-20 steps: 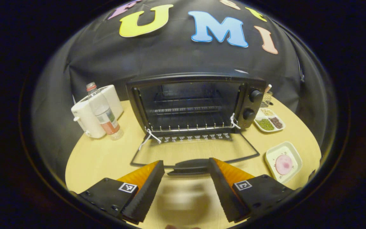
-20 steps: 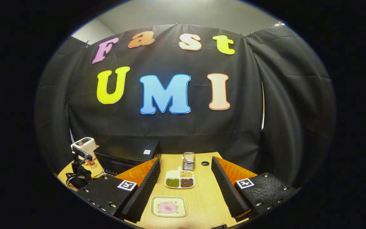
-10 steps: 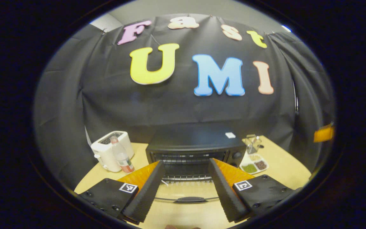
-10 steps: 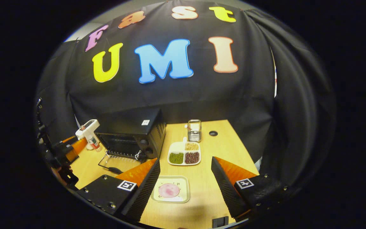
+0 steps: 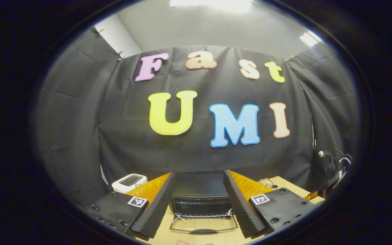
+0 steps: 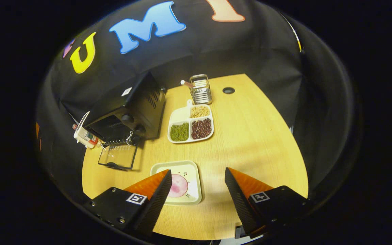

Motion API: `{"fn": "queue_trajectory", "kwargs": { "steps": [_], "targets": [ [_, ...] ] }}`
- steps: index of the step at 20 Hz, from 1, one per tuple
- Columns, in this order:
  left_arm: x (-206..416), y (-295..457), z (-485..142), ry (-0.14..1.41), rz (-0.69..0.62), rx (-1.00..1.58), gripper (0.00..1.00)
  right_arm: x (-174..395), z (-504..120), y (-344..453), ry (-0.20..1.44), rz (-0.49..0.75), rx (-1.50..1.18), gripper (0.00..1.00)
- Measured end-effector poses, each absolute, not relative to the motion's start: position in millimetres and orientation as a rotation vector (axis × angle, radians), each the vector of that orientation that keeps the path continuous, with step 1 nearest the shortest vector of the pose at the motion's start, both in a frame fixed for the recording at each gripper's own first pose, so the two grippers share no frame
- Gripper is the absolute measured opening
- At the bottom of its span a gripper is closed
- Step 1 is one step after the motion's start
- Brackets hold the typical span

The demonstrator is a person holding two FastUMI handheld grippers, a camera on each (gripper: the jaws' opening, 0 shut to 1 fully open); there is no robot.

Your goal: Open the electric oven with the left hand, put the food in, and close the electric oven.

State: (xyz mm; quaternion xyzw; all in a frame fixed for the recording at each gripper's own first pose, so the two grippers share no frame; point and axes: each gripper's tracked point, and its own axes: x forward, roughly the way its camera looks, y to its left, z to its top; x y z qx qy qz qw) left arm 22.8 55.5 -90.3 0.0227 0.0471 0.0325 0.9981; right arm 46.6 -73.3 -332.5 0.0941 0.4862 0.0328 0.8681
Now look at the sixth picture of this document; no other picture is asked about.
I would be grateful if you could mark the yellow soybeans pile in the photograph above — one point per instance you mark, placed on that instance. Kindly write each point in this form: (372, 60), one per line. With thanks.
(199, 111)

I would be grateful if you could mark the white divided tray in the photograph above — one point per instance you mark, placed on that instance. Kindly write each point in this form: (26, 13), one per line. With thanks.
(179, 115)

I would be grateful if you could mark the white plastic device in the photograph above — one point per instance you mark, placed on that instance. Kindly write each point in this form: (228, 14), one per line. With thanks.
(85, 137)

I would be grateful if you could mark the cream square plate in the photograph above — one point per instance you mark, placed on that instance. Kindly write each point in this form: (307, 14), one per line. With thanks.
(191, 170)

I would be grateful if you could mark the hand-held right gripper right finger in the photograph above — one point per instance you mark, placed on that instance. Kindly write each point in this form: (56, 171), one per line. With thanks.
(240, 204)

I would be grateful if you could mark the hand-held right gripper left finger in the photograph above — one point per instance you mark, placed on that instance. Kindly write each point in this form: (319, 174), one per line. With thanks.
(158, 204)

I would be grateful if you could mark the black table grommet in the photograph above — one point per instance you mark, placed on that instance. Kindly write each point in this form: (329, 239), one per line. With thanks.
(228, 90)

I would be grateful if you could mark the dark red beans pile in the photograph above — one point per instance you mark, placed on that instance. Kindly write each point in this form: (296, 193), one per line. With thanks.
(201, 128)

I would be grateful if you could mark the pink ham slice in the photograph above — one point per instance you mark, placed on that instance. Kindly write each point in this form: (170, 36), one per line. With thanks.
(179, 185)

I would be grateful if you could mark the black electric oven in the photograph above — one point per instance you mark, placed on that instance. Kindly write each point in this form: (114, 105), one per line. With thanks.
(145, 109)

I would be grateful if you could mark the green mung beans pile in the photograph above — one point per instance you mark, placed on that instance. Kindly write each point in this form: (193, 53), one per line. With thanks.
(179, 132)

